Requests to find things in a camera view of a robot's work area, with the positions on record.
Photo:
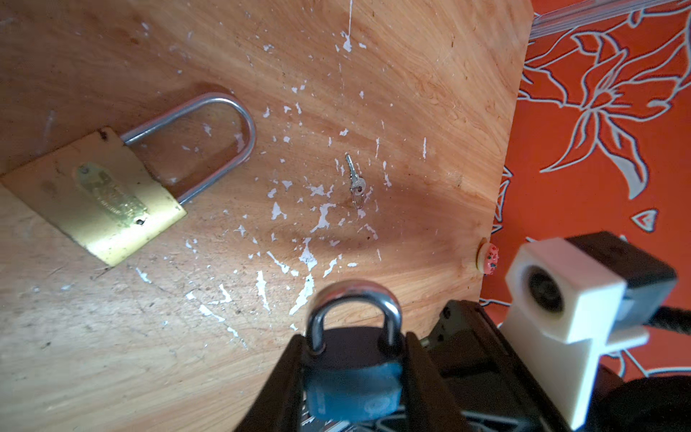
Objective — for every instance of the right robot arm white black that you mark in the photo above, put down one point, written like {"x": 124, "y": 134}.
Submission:
{"x": 647, "y": 404}

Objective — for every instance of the small blue padlock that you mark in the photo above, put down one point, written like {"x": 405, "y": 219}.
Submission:
{"x": 353, "y": 374}

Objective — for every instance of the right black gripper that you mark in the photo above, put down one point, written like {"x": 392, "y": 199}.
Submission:
{"x": 492, "y": 387}

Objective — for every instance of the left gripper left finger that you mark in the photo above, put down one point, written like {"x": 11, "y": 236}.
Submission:
{"x": 278, "y": 406}

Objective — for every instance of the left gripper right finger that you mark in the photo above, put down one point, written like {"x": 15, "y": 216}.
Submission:
{"x": 429, "y": 404}

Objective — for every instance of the large brass padlock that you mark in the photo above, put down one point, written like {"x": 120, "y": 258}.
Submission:
{"x": 98, "y": 193}

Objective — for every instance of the silver key on table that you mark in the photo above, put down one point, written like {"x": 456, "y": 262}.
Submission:
{"x": 358, "y": 184}

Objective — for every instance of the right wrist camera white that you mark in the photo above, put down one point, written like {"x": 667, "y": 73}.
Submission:
{"x": 575, "y": 300}

